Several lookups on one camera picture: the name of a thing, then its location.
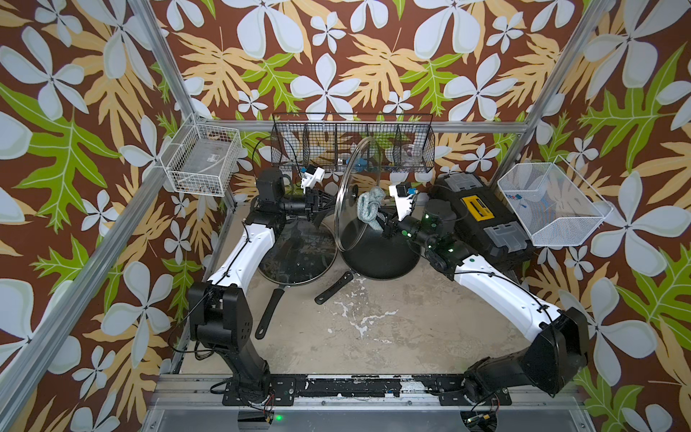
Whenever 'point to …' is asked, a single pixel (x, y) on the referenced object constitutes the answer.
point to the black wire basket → (390, 142)
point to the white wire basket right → (557, 206)
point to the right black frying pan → (368, 253)
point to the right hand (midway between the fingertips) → (370, 209)
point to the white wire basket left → (201, 159)
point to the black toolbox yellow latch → (487, 223)
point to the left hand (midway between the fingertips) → (343, 204)
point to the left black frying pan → (277, 293)
